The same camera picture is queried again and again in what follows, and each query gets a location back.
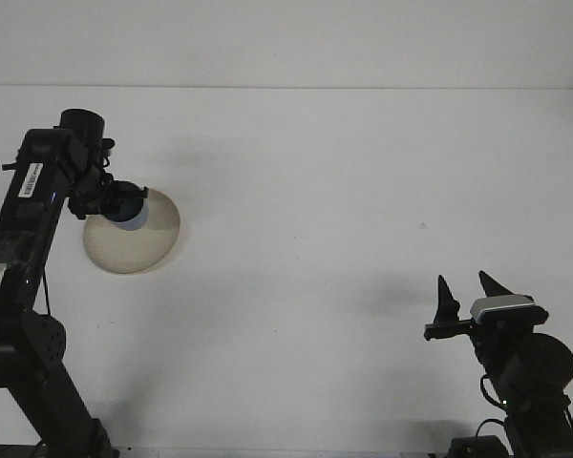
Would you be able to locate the pale blue cup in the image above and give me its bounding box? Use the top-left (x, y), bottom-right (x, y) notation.
top-left (105, 199), bottom-right (151, 234)

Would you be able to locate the pale round plate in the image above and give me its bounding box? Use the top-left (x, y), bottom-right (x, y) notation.
top-left (82, 187), bottom-right (182, 276)

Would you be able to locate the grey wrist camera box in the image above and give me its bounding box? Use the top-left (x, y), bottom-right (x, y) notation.
top-left (469, 293), bottom-right (551, 328)

